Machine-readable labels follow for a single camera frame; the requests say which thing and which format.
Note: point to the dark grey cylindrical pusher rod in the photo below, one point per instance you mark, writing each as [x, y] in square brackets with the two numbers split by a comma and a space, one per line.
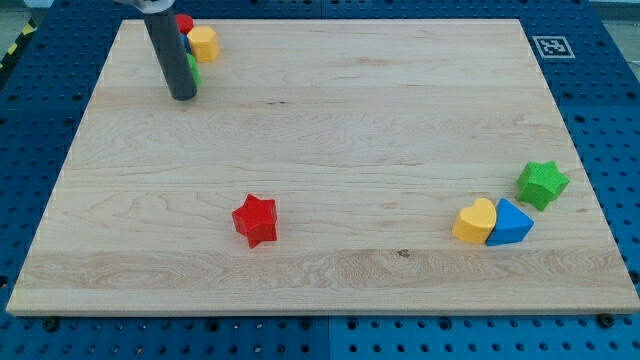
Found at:
[168, 45]

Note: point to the silver rod mount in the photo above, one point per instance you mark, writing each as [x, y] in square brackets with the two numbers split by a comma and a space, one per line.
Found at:
[148, 4]

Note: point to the red wooden star block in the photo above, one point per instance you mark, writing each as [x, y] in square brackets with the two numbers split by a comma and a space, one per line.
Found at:
[256, 219]

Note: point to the green wooden star block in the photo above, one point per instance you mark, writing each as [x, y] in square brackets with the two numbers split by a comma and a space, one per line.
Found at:
[541, 183]

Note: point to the red wooden round block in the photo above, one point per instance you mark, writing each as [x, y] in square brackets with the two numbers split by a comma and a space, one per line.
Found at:
[185, 23]

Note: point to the yellow wooden hexagon block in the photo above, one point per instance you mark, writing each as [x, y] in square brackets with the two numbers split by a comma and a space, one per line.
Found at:
[203, 41]

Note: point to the yellow black hazard tape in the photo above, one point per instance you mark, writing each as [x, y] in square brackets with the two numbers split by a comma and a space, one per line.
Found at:
[18, 47]

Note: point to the light wooden board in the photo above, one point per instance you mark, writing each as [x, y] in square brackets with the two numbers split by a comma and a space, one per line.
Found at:
[370, 135]

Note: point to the yellow wooden heart block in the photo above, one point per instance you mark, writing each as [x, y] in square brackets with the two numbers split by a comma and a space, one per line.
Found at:
[474, 224]

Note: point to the white fiducial marker tag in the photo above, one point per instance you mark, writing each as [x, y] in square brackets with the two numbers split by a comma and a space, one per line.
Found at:
[553, 47]

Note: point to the blue wooden triangle block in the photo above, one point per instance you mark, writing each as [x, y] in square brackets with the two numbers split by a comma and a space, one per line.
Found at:
[512, 225]

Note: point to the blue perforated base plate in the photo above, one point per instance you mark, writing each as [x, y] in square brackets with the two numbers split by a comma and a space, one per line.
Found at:
[48, 89]

